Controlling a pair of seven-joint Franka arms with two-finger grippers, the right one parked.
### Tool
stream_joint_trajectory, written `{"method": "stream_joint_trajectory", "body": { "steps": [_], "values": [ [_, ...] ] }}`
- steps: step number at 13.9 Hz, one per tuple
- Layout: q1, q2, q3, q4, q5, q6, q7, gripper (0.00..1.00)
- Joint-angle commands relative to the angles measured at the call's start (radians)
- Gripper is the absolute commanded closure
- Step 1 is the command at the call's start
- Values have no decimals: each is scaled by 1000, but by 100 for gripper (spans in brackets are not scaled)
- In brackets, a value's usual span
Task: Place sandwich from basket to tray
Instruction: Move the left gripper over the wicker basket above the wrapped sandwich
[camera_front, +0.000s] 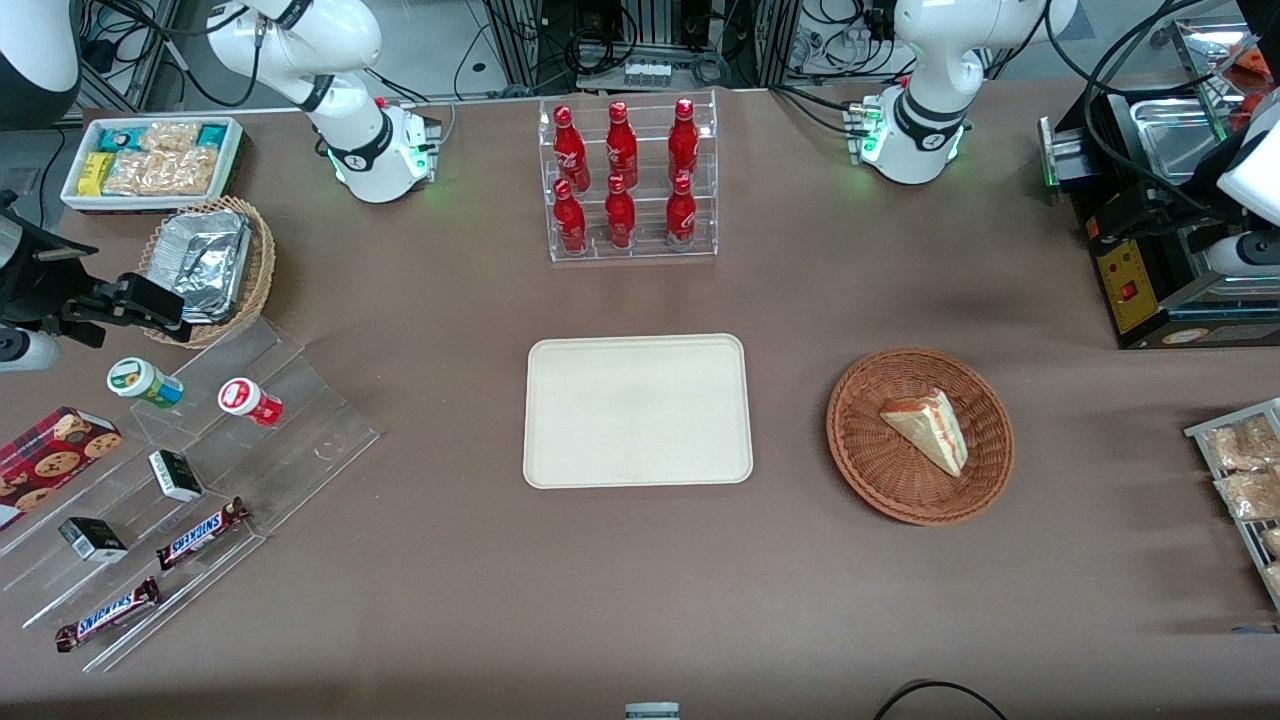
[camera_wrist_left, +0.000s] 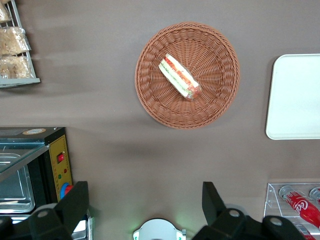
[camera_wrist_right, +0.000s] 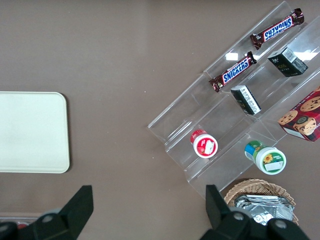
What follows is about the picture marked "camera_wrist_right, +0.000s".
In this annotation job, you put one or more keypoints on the clear acrylic stepped display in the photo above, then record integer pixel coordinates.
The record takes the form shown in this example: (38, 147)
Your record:
(190, 105)

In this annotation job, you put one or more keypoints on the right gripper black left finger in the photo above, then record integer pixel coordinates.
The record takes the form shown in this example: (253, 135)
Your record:
(72, 212)

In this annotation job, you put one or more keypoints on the Snickers chocolate bar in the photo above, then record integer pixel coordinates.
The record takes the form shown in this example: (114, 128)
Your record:
(277, 28)
(233, 72)

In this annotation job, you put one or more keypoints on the cream rectangular plastic tray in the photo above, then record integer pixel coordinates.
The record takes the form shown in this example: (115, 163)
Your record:
(32, 132)

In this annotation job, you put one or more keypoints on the small black carton box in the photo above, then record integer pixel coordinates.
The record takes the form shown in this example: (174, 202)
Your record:
(246, 100)
(287, 62)

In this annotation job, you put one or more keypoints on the green jar with white lid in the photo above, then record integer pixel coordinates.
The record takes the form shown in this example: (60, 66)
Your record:
(268, 160)

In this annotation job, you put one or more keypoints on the stack of foil containers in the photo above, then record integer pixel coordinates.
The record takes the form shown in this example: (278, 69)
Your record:
(262, 206)

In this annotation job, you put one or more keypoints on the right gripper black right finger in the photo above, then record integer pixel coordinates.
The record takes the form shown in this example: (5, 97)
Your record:
(220, 220)

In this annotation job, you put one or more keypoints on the light wicker basket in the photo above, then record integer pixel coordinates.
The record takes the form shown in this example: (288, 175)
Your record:
(252, 186)

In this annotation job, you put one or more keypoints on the red chocolate chip cookie box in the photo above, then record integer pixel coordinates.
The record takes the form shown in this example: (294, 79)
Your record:
(303, 117)

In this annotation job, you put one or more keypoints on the red soda bottle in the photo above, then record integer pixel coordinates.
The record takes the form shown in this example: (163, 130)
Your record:
(21, 226)

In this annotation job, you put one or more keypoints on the red jar with white lid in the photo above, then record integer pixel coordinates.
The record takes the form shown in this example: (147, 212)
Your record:
(205, 146)

